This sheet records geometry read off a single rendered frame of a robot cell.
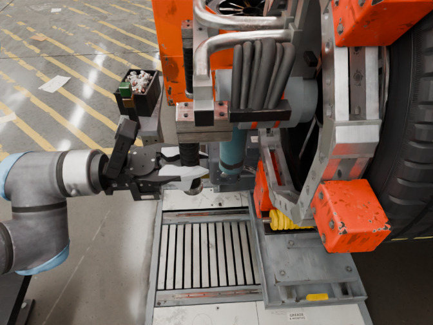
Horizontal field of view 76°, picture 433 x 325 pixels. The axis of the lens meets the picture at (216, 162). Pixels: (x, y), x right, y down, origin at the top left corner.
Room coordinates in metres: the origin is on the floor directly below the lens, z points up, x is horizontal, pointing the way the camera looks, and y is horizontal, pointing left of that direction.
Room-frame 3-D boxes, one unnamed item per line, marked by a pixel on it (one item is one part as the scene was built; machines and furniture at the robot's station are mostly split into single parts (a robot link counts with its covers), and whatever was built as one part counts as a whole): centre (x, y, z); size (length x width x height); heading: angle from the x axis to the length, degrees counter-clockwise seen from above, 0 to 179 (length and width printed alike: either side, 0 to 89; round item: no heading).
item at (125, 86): (0.89, 0.33, 0.64); 0.04 x 0.04 x 0.04; 3
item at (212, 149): (0.85, -0.16, 0.26); 0.42 x 0.18 x 0.35; 93
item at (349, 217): (0.23, -0.20, 0.85); 0.09 x 0.08 x 0.07; 3
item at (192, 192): (0.36, 0.05, 0.83); 0.04 x 0.04 x 0.16
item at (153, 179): (0.33, 0.11, 0.83); 0.09 x 0.05 x 0.02; 86
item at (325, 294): (0.55, -0.34, 0.13); 0.50 x 0.36 x 0.10; 3
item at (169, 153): (0.38, 0.06, 0.80); 0.09 x 0.03 x 0.06; 101
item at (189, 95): (0.70, 0.07, 0.83); 0.04 x 0.04 x 0.16
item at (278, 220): (0.43, -0.28, 0.51); 0.29 x 0.06 x 0.06; 93
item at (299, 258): (0.55, -0.34, 0.32); 0.40 x 0.30 x 0.28; 3
